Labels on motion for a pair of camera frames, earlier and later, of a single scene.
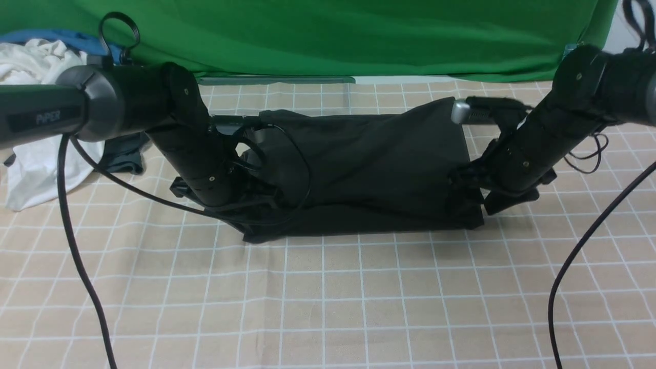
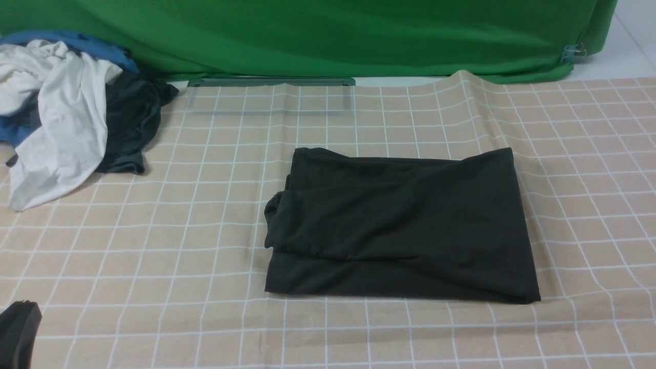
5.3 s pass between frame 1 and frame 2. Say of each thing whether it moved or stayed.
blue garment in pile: stayed
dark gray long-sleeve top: moved
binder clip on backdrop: stayed
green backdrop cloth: stayed
